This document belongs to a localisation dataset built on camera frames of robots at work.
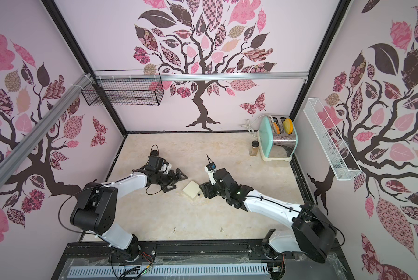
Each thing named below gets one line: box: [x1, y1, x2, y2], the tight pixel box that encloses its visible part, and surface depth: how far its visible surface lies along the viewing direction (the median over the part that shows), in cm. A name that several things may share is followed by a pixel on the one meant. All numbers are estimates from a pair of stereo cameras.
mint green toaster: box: [257, 114, 299, 162], surface depth 100 cm
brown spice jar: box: [249, 140, 260, 157], surface depth 105 cm
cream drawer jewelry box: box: [182, 180, 201, 199], surface depth 92 cm
